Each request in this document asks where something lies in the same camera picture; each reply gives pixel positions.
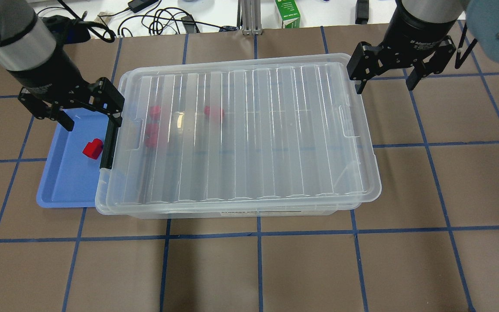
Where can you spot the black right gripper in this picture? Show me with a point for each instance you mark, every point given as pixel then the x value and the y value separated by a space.
pixel 415 31

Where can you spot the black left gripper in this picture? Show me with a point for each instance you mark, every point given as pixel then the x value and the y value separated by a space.
pixel 46 80

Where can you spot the red block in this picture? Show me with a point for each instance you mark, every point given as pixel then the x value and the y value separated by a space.
pixel 151 135
pixel 93 149
pixel 214 113
pixel 154 112

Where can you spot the clear plastic box lid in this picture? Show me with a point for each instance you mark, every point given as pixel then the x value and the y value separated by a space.
pixel 243 130

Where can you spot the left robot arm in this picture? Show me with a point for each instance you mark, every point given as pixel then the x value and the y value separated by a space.
pixel 51 82

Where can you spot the red block in box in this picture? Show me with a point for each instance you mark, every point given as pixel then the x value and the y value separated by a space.
pixel 154 112
pixel 151 135
pixel 214 113

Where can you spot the clear plastic storage box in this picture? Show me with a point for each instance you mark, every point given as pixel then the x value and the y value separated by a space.
pixel 232 208

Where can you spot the blue plastic tray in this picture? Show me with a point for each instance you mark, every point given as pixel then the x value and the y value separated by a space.
pixel 70 178

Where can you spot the black device on desk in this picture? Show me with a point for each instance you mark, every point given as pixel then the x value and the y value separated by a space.
pixel 361 12

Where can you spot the green white carton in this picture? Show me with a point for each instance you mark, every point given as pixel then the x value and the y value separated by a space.
pixel 288 14

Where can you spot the black power adapter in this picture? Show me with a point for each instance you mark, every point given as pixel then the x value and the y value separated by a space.
pixel 138 5

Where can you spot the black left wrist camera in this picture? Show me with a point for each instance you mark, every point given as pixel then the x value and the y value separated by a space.
pixel 67 30

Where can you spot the aluminium frame post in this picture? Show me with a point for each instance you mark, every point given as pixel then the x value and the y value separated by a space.
pixel 249 17

